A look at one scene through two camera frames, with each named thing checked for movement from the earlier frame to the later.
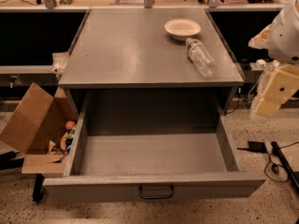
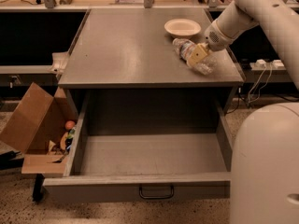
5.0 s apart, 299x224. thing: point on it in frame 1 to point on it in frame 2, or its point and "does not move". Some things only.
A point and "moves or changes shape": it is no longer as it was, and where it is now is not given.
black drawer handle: [157, 197] does not move
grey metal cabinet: [142, 80] does not move
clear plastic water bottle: [201, 57] moves or changes shape
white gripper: [286, 35] to [217, 38]
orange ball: [69, 125] does not move
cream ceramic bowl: [182, 29] does not move
